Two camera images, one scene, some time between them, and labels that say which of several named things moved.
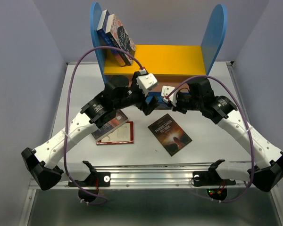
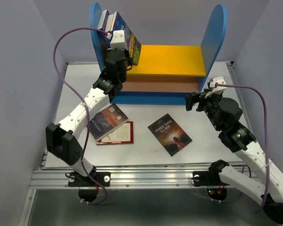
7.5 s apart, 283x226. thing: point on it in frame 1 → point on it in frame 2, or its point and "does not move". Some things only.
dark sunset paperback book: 120,118 does not move
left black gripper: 134,84 → 129,62
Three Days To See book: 172,137 does not move
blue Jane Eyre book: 101,30 does not move
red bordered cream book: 124,134 does not move
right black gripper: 178,108 → 191,98
